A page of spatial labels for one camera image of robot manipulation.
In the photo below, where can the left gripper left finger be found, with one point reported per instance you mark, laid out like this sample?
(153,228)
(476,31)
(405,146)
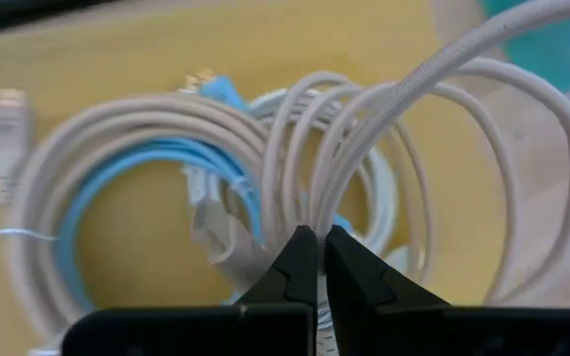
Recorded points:
(191,331)

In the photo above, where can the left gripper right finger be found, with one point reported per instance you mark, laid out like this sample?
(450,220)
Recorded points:
(463,331)

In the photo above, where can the white twist tie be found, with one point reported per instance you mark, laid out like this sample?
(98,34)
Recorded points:
(23,232)

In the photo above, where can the yellow bin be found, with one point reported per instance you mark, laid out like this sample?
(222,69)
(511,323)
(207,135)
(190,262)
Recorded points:
(131,59)

